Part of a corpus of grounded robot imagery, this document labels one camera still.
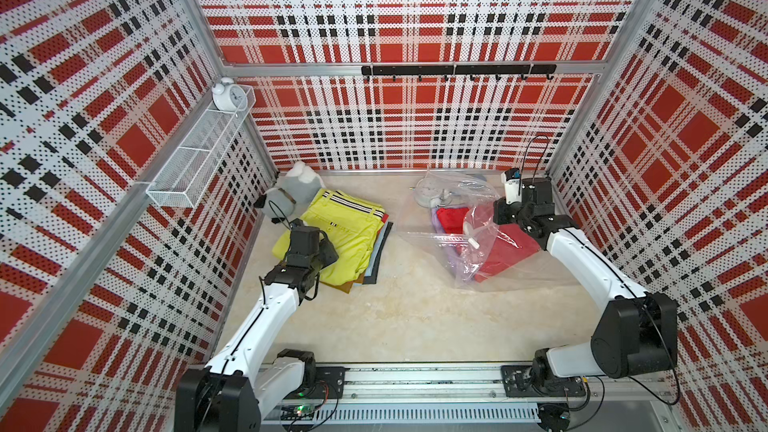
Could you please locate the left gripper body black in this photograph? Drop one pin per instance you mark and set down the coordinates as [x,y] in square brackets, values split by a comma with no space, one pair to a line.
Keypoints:
[326,256]

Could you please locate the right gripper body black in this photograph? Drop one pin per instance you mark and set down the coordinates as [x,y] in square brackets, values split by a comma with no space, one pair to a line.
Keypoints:
[514,213]

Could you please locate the yellow garment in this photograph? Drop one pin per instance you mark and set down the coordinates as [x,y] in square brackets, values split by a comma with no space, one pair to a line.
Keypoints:
[352,225]

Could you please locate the clear plastic vacuum bag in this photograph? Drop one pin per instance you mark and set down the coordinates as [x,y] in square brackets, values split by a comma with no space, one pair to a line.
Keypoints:
[413,224]

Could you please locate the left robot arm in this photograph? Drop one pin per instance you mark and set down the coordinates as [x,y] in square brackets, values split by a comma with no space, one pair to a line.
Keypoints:
[252,342]

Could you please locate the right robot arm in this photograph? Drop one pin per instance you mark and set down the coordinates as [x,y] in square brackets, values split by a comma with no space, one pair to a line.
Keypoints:
[637,330]

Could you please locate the grey white plush toy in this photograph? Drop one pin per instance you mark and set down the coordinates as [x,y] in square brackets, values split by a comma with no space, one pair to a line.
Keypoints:
[295,188]

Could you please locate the purple folded garment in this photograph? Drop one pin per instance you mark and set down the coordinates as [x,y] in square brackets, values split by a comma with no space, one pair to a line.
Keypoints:
[449,227]

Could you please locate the white alarm clock on table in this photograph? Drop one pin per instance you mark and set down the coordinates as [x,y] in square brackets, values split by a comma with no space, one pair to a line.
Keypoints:
[430,193]

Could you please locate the white alarm clock on shelf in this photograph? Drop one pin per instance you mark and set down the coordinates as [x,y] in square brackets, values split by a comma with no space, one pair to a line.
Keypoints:
[228,96]

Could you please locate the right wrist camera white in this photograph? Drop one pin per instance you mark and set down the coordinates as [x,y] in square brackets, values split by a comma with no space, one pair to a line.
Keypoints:
[512,183]

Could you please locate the white wire mesh shelf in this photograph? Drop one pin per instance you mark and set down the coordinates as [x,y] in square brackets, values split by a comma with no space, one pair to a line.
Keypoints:
[186,175]

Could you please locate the black wall hook rail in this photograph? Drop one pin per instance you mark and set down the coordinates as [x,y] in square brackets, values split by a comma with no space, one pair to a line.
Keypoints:
[522,70]

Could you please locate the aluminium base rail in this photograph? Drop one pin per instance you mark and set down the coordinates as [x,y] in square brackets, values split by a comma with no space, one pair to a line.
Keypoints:
[294,394]

